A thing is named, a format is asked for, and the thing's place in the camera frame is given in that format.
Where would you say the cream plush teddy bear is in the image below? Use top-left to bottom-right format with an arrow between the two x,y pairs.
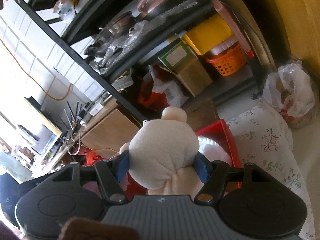
119,106 -> 203,198

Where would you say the wooden low cabinet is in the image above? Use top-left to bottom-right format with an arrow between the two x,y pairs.
60,99 -> 141,160

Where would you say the red cardboard box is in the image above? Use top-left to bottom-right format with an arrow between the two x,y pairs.
123,119 -> 241,199

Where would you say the floral white bed sheet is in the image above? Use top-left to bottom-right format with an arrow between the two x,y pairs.
227,102 -> 316,239

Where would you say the dark wooden board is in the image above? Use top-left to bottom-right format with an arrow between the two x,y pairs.
182,98 -> 220,131

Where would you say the flat screen monitor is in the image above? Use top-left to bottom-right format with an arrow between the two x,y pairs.
17,97 -> 62,161

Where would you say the red and white bag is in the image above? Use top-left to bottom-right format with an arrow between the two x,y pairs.
137,64 -> 189,111

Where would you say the brown cardboard box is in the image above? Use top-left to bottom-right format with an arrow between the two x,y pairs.
158,55 -> 213,96

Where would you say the bubble wrap roll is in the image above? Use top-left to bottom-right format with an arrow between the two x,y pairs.
86,0 -> 199,75

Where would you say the white plastic shopping bag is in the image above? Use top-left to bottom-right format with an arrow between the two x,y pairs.
262,60 -> 319,128

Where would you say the orange plastic basket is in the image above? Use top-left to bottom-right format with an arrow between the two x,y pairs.
204,42 -> 247,76

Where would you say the green framed box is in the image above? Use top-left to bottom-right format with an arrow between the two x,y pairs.
158,41 -> 192,70

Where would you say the yellow padded envelope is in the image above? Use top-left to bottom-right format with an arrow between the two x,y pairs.
181,14 -> 233,56

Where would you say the steel pot with lid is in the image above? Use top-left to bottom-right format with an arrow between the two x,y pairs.
84,11 -> 136,58

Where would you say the black metal shelf rack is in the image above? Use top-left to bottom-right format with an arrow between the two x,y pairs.
14,0 -> 275,120

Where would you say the wooden wardrobe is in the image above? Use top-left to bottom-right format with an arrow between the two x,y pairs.
243,0 -> 319,82

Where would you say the yellow cable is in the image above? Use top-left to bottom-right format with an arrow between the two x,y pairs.
0,38 -> 73,102

